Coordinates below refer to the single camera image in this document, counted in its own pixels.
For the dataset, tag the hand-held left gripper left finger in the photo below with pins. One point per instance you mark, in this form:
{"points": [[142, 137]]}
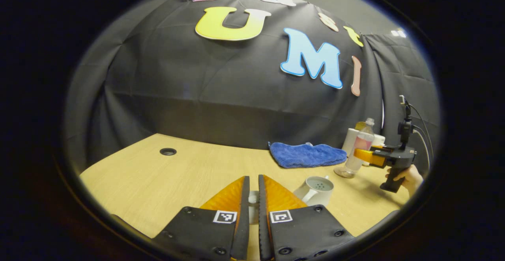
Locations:
{"points": [[244, 221]]}

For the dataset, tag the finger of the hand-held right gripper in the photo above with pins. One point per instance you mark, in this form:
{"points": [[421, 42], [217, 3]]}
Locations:
{"points": [[376, 159], [382, 148]]}

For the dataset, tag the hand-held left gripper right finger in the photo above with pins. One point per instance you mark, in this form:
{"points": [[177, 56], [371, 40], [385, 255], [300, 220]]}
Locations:
{"points": [[263, 221]]}

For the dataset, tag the clear plastic water bottle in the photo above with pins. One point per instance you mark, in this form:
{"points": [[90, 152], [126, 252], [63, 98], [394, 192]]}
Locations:
{"points": [[363, 140]]}

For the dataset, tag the round coaster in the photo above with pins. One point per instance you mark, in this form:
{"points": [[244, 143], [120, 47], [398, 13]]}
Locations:
{"points": [[341, 173]]}

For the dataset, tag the white ceramic teacup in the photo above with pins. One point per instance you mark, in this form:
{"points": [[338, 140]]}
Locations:
{"points": [[317, 190]]}

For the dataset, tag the brown bread slice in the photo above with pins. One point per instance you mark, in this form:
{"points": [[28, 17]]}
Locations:
{"points": [[360, 125]]}

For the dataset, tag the white toaster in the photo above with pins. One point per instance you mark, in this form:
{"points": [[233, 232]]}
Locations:
{"points": [[349, 140]]}

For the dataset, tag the blue towel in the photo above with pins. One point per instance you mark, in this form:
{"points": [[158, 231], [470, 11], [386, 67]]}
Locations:
{"points": [[303, 155]]}

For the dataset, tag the black table grommet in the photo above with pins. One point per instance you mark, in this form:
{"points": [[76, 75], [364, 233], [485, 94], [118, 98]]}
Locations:
{"points": [[168, 151]]}

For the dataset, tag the black backdrop cloth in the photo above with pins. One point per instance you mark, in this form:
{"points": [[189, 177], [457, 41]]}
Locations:
{"points": [[197, 87]]}

